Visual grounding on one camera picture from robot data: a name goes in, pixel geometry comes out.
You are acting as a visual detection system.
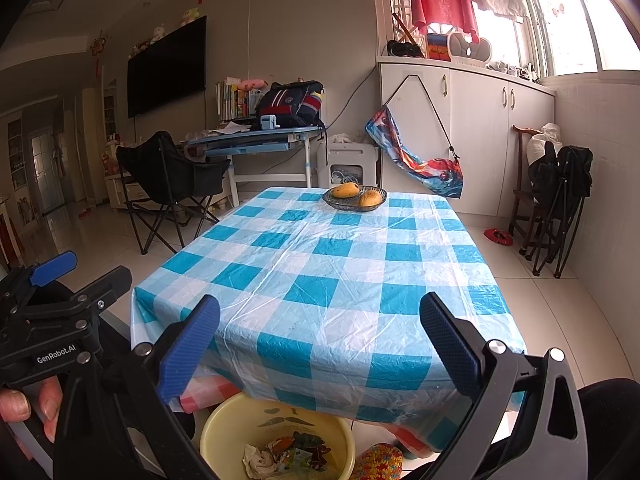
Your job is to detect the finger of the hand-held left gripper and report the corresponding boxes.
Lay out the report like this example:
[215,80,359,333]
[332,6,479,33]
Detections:
[29,251,79,287]
[75,266,134,322]

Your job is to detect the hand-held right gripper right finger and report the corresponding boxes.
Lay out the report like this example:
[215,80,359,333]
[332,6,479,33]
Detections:
[419,291,586,480]

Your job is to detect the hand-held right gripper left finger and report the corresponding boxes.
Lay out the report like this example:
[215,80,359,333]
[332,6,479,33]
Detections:
[52,294,221,480]

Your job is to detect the yellow plastic basin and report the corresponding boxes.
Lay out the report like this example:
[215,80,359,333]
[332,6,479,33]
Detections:
[200,392,356,480]

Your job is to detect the white printed plastic bag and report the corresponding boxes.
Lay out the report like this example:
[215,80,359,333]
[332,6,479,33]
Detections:
[280,452,311,474]

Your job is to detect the person's left hand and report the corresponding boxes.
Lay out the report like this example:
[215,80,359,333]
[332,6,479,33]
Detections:
[0,377,64,443]

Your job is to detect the white low cabinet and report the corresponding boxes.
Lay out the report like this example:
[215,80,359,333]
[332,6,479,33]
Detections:
[105,145,136,210]

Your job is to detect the black folding camp chair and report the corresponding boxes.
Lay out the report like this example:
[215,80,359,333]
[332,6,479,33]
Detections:
[116,131,231,255]

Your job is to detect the colourful crocheted cushion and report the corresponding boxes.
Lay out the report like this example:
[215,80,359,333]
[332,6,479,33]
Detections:
[356,444,405,480]

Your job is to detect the brown wooden chair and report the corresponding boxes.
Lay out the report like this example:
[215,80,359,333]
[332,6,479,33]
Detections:
[507,125,551,254]

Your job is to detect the colourful printed fabric bag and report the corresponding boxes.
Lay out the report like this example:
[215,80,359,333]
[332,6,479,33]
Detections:
[365,74,465,199]

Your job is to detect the white papers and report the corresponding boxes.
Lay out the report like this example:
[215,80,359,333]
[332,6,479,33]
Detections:
[202,121,251,137]

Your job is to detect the blue study desk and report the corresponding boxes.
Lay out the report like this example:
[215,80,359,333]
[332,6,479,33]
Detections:
[185,126,326,209]

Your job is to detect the black folded chair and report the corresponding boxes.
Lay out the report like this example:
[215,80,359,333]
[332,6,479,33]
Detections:
[527,141,595,277]

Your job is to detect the white stool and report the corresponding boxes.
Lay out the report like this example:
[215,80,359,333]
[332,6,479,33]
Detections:
[327,142,377,191]

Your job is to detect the row of books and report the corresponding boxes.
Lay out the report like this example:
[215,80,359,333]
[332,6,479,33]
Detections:
[216,77,264,122]

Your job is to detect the red knot ornament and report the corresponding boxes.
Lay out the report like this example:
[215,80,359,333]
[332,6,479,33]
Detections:
[89,30,111,81]

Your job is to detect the dark striped backpack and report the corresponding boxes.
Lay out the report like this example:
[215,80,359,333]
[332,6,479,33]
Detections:
[255,80,326,129]

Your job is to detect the small items on cabinet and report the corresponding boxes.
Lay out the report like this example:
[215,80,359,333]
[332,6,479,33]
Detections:
[487,60,544,81]

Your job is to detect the white grey plastic object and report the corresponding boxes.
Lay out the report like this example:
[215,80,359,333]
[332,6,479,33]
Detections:
[447,31,494,65]

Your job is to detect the colourful box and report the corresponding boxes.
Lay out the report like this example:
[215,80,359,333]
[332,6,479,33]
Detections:
[426,32,451,61]

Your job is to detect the black shoes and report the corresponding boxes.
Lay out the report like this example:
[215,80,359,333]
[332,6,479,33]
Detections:
[386,40,424,59]

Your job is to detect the red hanging garment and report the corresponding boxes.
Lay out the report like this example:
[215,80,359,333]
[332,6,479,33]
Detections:
[409,0,479,35]

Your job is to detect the window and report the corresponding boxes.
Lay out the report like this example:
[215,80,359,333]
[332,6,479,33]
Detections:
[515,0,640,79]

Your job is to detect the dark wire fruit basket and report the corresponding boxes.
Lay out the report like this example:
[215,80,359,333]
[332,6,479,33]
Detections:
[322,185,389,211]

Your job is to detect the black wall television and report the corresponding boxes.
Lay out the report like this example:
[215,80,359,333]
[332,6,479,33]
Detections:
[126,16,208,120]

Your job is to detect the black wall cable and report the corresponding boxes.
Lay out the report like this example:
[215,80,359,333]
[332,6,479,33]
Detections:
[325,67,377,131]

